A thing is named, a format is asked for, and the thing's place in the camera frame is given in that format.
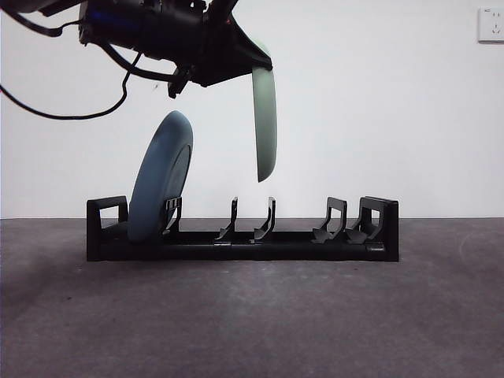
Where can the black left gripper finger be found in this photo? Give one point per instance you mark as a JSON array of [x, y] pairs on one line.
[[244, 45], [220, 69]]

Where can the pale green round plate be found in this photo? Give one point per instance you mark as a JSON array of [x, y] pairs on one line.
[[265, 118]]

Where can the light blue round plate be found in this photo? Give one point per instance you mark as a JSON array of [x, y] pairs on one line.
[[157, 177]]

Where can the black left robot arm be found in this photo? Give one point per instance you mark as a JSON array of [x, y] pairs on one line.
[[149, 31]]

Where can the black plastic plate rack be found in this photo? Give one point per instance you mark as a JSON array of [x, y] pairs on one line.
[[299, 248]]

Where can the white wall socket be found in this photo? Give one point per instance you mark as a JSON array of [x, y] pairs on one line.
[[492, 25]]

